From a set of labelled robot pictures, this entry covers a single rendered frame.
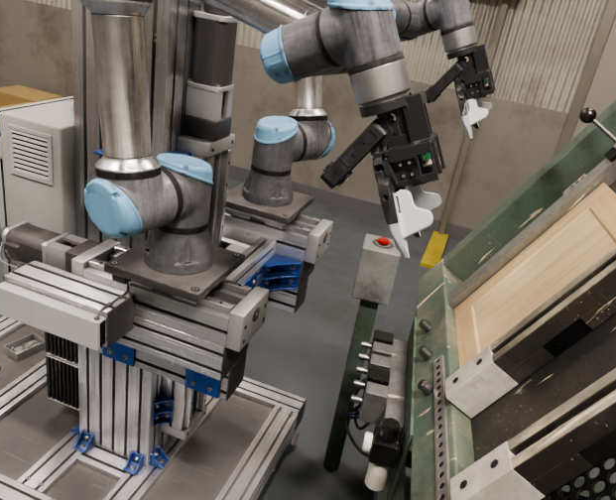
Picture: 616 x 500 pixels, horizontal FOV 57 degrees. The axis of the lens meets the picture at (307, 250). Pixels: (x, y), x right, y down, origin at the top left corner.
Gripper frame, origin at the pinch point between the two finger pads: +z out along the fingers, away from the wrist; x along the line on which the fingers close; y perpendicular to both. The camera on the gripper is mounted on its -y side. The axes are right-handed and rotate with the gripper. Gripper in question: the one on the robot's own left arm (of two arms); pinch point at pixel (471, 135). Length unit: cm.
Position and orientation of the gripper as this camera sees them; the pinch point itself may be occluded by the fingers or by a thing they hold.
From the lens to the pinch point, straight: 146.8
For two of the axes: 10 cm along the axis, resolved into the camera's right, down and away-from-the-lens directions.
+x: 3.5, -3.5, 8.7
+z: 3.0, 9.2, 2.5
